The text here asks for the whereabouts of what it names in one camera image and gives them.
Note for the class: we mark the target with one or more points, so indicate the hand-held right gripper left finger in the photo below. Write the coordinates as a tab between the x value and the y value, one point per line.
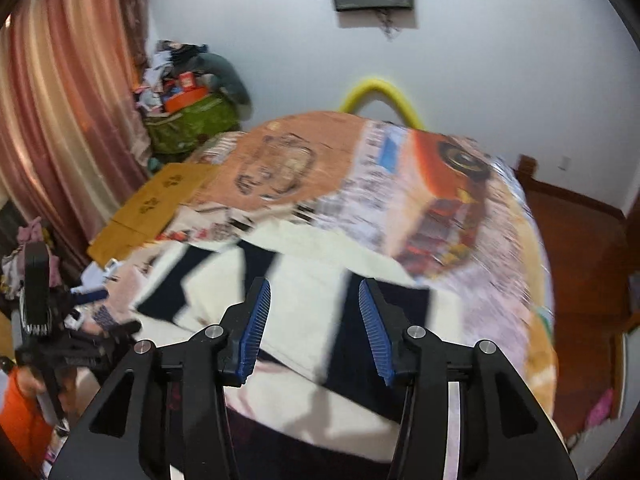
257	320

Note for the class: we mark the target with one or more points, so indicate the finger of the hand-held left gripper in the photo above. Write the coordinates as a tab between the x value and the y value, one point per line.
90	295
110	335

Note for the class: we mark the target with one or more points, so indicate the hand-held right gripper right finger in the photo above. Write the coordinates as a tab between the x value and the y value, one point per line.
375	330

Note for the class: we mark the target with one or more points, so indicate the cream and black striped sweater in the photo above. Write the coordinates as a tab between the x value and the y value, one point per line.
310	285

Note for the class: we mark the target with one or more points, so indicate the pile of pink clothes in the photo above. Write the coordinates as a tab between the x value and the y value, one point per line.
30	232

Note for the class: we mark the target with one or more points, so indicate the wooden lap desk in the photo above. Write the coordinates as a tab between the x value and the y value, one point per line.
150	200

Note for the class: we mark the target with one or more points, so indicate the orange plastic container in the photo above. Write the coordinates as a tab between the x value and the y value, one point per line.
20	420

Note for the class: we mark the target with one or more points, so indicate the printed bed sheet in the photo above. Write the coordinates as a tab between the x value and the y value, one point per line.
400	195

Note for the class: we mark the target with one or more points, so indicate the pink and gold curtain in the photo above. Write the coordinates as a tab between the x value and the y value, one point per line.
60	110

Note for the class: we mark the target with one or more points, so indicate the green fabric storage bin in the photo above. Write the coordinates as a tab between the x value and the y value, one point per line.
190	125

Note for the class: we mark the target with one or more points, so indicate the orange box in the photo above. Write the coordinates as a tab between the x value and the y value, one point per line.
185	100

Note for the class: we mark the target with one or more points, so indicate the small red box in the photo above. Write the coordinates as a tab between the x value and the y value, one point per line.
188	81

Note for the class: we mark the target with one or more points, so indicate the pink cloth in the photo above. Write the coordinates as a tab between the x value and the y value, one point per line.
600	407

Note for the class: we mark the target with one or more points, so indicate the yellow foam tube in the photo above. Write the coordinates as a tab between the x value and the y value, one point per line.
370	84

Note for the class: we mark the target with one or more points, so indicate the wooden bed post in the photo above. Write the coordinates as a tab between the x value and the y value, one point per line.
525	166

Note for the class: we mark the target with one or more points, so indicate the white wall socket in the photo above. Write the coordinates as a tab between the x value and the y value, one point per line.
565	163

